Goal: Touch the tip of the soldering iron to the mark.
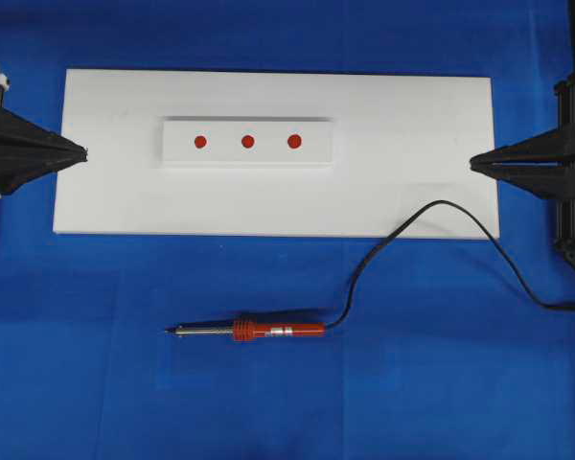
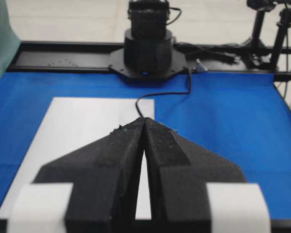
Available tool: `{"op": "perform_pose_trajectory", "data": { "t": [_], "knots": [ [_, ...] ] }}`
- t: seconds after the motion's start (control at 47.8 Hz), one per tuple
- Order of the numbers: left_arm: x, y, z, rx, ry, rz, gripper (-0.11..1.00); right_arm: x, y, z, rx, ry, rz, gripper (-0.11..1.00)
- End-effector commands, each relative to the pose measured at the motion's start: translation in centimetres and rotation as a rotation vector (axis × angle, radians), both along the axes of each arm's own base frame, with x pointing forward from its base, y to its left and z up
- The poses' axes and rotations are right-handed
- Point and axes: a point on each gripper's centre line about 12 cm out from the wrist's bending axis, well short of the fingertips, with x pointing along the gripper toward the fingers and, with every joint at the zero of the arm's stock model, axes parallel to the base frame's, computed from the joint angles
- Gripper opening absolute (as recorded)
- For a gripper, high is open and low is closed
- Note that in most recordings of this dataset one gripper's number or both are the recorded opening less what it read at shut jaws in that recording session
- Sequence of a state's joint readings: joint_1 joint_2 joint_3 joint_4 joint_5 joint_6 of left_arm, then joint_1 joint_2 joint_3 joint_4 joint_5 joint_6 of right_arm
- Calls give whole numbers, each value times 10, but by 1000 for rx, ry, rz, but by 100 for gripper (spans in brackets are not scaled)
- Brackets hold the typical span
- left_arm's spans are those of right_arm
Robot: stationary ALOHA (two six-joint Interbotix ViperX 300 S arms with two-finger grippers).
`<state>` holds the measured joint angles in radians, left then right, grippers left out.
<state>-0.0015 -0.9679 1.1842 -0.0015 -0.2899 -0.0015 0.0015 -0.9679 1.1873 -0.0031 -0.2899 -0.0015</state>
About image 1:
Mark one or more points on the small raised white block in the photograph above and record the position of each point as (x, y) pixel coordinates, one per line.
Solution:
(241, 142)

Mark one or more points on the red handled soldering iron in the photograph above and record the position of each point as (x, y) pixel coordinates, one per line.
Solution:
(247, 327)

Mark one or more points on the blue table cloth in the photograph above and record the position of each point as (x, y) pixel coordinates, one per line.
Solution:
(443, 356)

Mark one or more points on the left gripper white rollers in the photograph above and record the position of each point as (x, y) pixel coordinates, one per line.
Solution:
(16, 131)

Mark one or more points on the large white foam board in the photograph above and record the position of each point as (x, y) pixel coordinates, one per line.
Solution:
(399, 143)

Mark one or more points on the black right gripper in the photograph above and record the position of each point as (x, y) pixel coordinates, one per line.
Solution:
(557, 145)

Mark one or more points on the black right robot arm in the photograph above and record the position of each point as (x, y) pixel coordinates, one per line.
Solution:
(544, 165)

